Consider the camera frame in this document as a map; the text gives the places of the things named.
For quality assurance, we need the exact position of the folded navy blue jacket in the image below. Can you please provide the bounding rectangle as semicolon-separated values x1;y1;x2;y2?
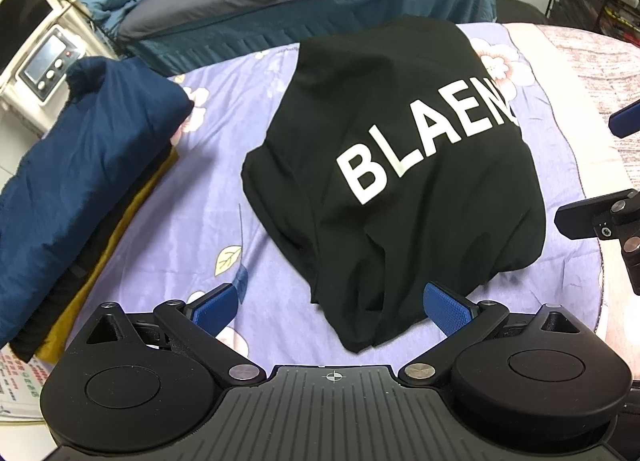
1;57;193;344

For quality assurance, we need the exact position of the folded mustard yellow garment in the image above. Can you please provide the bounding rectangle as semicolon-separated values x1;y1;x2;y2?
32;144;178;363

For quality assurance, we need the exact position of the white device with screen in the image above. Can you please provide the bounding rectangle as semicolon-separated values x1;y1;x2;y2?
16;25;86;103

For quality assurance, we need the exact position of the black BLAENZAIGA jacket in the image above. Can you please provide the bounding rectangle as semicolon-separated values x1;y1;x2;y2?
242;17;546;353

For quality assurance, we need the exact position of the folded black garment in stack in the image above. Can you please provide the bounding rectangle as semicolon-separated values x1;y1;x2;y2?
8;160;166;363

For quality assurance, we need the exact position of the white framed monitor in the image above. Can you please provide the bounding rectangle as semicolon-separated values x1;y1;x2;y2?
1;0;61;86

